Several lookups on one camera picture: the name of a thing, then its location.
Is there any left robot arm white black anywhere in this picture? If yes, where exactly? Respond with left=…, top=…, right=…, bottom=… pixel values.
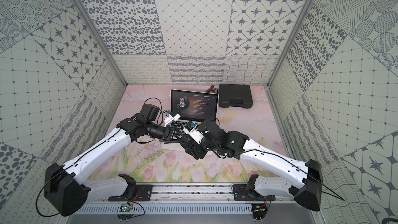
left=39, top=104, right=181, bottom=217

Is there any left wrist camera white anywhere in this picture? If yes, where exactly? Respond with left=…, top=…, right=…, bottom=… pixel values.
left=162, top=111, right=180, bottom=127

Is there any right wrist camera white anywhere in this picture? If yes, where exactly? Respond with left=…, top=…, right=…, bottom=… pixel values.
left=183, top=121, right=204, bottom=144

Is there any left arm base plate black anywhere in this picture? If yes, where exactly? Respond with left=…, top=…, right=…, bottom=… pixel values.
left=108, top=184, right=153, bottom=202

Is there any black plastic tool case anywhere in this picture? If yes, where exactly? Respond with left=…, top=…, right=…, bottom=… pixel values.
left=218, top=84, right=253, bottom=109

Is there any aluminium mounting rail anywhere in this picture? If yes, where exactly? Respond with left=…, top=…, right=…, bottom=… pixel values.
left=63, top=183, right=321, bottom=204

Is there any silver laptop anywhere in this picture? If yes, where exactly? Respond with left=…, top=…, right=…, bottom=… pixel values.
left=161, top=89, right=219, bottom=156

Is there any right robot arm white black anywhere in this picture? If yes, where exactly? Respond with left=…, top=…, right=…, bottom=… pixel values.
left=181, top=120, right=343, bottom=212

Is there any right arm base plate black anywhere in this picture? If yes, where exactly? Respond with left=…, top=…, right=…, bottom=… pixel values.
left=231, top=184, right=276, bottom=202

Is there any small red brown object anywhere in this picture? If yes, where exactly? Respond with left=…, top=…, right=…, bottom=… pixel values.
left=206, top=85, right=219, bottom=94

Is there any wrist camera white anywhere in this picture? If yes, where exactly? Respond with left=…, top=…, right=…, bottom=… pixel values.
left=162, top=111, right=180, bottom=127
left=183, top=121, right=204, bottom=144

